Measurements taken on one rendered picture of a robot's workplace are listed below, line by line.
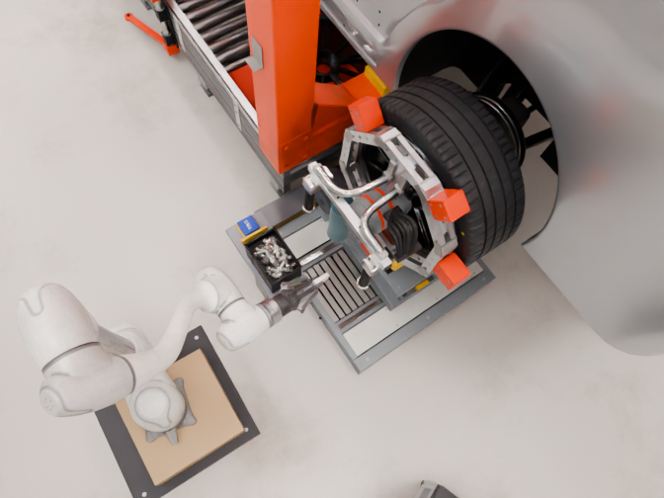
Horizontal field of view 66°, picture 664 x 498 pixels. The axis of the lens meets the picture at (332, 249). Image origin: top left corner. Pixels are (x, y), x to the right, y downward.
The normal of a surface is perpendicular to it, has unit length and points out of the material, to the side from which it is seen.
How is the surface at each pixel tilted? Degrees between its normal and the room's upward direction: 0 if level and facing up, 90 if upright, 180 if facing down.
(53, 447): 0
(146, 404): 10
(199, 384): 5
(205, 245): 0
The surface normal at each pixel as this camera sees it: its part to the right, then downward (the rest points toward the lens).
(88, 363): 0.72, -0.43
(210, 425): 0.15, -0.34
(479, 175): 0.34, 0.06
